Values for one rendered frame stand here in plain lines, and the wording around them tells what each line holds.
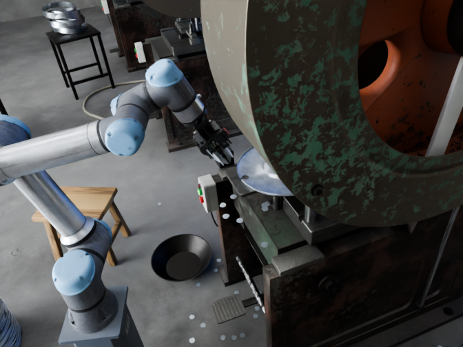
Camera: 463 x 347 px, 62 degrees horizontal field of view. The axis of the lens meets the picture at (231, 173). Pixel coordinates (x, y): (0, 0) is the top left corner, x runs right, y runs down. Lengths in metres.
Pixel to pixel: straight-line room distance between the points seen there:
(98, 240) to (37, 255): 1.09
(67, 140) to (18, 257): 1.56
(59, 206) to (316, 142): 0.83
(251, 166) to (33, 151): 0.63
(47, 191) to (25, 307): 1.04
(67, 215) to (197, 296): 0.85
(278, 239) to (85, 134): 0.63
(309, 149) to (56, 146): 0.56
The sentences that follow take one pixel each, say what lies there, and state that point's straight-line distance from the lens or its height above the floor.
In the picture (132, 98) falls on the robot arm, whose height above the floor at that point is 1.13.
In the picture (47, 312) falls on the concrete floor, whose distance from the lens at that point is 2.07.
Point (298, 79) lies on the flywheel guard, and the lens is 0.52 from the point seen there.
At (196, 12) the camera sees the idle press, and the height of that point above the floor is 0.95.
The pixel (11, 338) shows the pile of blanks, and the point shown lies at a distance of 1.97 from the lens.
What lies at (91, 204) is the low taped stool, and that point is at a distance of 1.97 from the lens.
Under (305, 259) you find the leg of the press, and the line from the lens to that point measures 1.14.
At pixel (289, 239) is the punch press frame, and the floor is 0.64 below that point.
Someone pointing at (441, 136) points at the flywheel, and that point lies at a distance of 0.80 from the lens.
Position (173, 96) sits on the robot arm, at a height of 1.13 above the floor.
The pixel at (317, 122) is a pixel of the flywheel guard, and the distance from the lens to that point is 0.57.
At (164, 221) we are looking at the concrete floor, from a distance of 2.25.
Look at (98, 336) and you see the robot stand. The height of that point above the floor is 0.45.
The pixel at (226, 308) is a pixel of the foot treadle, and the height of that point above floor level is 0.16.
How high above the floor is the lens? 1.51
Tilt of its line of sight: 37 degrees down
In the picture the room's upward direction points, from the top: 6 degrees counter-clockwise
